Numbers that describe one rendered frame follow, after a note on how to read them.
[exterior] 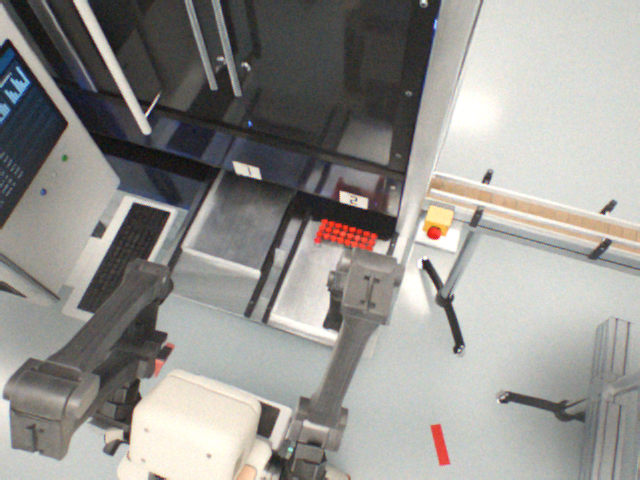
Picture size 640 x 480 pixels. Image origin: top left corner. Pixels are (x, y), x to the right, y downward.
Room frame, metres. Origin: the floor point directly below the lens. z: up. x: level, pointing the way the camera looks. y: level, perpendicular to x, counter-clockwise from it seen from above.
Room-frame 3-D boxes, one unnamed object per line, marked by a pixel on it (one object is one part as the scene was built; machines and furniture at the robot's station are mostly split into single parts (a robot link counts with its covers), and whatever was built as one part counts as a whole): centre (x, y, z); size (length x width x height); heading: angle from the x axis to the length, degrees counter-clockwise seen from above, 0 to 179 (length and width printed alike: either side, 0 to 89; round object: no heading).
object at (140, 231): (0.78, 0.64, 0.82); 0.40 x 0.14 x 0.02; 159
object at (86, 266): (0.80, 0.69, 0.79); 0.45 x 0.28 x 0.03; 159
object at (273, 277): (0.65, 0.15, 0.91); 0.14 x 0.03 x 0.06; 156
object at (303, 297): (0.63, -0.02, 0.90); 0.34 x 0.26 x 0.04; 157
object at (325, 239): (0.73, -0.07, 0.90); 0.18 x 0.02 x 0.05; 67
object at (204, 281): (0.73, 0.12, 0.87); 0.70 x 0.48 x 0.02; 67
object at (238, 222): (0.86, 0.25, 0.90); 0.34 x 0.26 x 0.04; 157
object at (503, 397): (0.31, -0.93, 0.07); 0.50 x 0.08 x 0.14; 67
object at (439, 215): (0.74, -0.34, 0.99); 0.08 x 0.07 x 0.07; 157
